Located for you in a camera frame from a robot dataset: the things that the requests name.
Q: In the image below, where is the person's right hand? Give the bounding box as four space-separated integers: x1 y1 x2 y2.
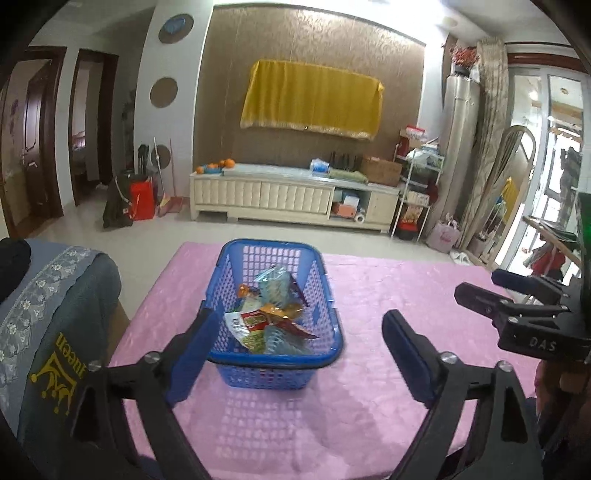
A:
534 360 585 416

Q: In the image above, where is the blue plastic basket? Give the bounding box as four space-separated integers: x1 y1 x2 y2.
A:
201 239 345 391

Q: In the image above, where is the green folded cloth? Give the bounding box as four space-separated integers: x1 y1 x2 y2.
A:
329 169 369 184

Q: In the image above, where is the red and white box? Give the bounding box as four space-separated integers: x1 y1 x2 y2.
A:
399 124 428 153

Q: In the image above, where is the red bag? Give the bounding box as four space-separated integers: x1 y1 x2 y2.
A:
129 180 157 221

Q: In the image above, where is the round blue wall plate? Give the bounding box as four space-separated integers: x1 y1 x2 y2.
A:
158 14 195 44

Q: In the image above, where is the large light blue cartoon packet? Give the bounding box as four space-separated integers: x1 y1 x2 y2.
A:
254 265 301 305

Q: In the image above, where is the dark bag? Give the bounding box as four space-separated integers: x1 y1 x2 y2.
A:
102 178 134 229

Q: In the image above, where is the metal mop pole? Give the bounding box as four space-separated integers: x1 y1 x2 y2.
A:
151 137 166 185

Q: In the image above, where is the arched wooden frame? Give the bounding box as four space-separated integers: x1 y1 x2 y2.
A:
471 126 536 268

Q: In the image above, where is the grey-blue chair cover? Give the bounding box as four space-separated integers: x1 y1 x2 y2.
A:
0 240 122 462

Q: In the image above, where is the dark wooden door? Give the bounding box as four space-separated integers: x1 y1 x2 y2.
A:
0 46 68 241

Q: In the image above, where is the patterned beige curtain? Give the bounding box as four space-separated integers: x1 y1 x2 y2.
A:
462 39 509 250

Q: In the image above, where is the black router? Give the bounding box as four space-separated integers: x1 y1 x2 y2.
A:
330 152 362 171

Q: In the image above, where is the glass balcony door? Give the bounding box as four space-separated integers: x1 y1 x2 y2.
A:
505 65 591 273

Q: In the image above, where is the yellow hanging cloth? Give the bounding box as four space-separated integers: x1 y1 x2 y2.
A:
501 178 518 222

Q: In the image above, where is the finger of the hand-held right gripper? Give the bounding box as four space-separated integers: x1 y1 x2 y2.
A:
454 282 568 330
491 269 566 305

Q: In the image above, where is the wooden drying rack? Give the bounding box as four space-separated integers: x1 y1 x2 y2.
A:
522 215 583 278

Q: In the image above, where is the white metal rack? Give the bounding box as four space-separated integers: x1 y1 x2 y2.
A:
392 138 446 241

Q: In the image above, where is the white blue-edged snack packet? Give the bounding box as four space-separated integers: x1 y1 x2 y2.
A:
225 311 252 344

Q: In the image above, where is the round brown wall plate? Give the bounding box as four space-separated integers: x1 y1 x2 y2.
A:
149 77 179 109

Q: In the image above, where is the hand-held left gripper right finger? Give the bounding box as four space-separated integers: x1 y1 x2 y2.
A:
381 309 543 480

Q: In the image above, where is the brown cardboard box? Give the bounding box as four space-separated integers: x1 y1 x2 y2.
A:
360 157 403 186

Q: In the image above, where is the yellow cloth covered TV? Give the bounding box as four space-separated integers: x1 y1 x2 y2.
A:
240 59 385 140

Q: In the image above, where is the tower air conditioner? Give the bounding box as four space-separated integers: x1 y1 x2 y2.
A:
436 74 481 232

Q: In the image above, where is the pink table cloth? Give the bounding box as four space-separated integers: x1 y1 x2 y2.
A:
108 242 546 472

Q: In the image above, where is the broom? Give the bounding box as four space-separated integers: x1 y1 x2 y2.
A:
157 138 183 217

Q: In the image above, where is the yellow snack pouch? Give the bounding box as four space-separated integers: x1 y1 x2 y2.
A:
259 305 303 321

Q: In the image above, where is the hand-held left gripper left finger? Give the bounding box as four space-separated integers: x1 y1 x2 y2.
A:
69 307 227 480

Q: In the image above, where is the dark wooden door frame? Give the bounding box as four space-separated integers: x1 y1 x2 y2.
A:
69 48 120 208

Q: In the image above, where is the vase with red flowers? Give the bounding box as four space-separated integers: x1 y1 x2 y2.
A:
450 45 481 77

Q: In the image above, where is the pink bag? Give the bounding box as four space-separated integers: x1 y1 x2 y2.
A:
427 217 462 252

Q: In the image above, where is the cream TV cabinet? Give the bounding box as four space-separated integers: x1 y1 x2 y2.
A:
189 162 402 234

